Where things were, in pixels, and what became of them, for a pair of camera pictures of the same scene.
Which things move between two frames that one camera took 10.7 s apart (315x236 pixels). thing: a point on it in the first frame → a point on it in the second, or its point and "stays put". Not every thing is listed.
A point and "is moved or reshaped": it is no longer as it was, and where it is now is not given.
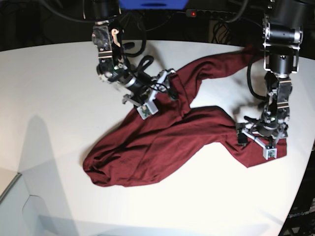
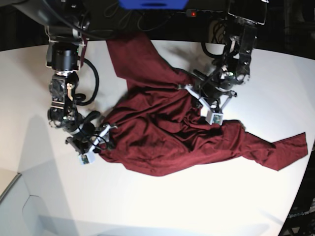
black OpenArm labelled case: [301, 221] stays put
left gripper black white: [142, 97] → [84, 141]
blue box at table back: [152, 5] stays put
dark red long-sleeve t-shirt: [135, 151] is moved or reshaped
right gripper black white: [267, 134] → [214, 98]
